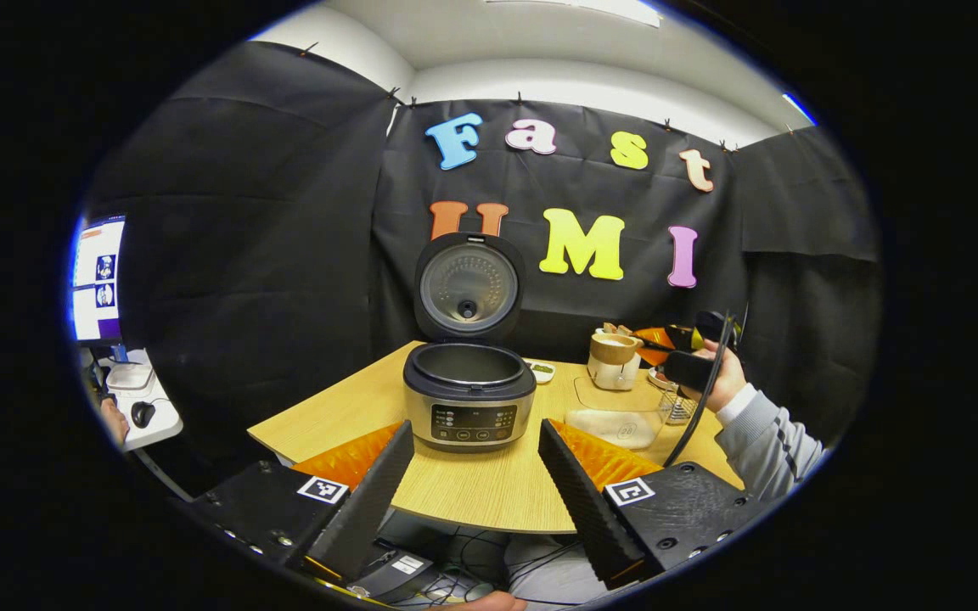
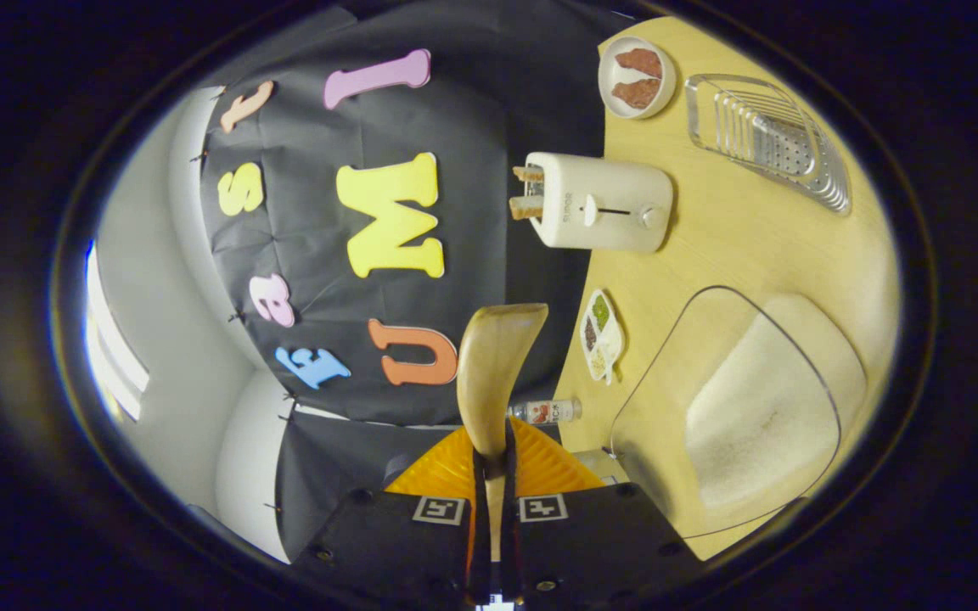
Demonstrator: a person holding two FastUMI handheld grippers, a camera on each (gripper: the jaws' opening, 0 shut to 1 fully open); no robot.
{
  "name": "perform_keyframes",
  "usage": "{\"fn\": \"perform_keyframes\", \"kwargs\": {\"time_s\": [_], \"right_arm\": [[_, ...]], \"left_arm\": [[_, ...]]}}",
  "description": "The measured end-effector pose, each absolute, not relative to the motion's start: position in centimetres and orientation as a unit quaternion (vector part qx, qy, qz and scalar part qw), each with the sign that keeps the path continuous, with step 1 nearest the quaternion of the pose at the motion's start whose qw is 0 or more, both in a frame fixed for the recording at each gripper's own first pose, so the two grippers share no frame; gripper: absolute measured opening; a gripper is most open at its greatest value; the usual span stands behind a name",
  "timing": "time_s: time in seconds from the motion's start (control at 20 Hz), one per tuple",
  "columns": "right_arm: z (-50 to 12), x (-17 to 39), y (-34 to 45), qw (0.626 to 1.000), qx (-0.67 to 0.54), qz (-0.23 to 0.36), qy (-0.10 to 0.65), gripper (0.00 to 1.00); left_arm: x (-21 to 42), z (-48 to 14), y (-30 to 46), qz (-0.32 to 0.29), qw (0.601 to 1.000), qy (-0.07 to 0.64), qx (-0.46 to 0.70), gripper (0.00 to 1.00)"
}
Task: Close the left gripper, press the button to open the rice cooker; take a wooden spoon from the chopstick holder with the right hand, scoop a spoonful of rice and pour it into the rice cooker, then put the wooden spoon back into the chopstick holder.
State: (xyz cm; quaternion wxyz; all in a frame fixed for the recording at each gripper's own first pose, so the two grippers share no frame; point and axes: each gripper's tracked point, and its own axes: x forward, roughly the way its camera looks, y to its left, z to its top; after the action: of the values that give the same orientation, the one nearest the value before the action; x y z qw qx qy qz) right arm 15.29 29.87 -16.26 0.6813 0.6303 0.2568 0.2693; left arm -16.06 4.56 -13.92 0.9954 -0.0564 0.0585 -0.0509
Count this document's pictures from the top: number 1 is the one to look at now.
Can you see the black backdrop cloth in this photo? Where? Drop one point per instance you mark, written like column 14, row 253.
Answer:
column 268, row 255

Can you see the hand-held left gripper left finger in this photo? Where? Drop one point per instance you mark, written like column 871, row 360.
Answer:
column 366, row 509

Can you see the small white box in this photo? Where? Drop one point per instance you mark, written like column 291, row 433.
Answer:
column 130, row 377

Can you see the white side desk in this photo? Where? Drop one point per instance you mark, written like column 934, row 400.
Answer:
column 160, row 428

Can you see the black and silver rice cooker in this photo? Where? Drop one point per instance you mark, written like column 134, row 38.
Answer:
column 468, row 399

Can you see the white divided bean dish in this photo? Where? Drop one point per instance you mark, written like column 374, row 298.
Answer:
column 542, row 371

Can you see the wooden spoon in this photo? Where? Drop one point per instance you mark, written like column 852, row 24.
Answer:
column 615, row 350

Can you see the black computer mouse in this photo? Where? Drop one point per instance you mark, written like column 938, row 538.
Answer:
column 143, row 414

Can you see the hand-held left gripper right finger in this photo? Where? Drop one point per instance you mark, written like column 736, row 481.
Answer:
column 587, row 509

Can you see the computer monitor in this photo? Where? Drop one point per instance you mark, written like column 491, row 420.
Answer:
column 98, row 314

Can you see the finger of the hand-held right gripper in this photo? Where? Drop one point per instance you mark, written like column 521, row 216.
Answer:
column 654, row 338

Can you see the clear box of rice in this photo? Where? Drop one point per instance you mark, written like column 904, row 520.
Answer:
column 616, row 428

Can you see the white toaster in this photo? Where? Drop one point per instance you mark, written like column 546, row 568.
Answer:
column 612, row 377

